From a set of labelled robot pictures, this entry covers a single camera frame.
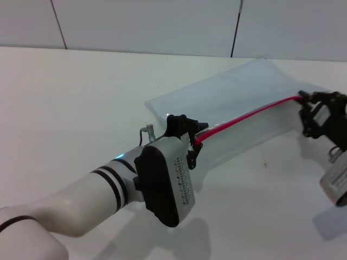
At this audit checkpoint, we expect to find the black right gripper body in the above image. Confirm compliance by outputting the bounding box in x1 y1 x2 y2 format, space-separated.
312 91 347 153

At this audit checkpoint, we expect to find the clear document bag red zipper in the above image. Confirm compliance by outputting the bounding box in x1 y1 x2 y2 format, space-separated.
144 57 333 174

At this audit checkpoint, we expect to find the grey right cable metal plug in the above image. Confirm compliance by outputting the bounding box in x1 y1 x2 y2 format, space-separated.
328 145 343 164

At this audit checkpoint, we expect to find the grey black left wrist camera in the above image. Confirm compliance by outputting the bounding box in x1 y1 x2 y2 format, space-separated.
133 135 196 228

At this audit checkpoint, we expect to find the grey left cable metal plug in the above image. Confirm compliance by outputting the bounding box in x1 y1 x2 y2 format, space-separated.
139 124 157 146

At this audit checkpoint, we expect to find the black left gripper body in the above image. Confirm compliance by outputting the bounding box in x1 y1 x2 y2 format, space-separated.
162 113 198 139

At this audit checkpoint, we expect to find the grey cable metal plug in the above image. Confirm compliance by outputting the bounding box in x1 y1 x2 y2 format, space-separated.
328 145 343 164
139 124 157 146

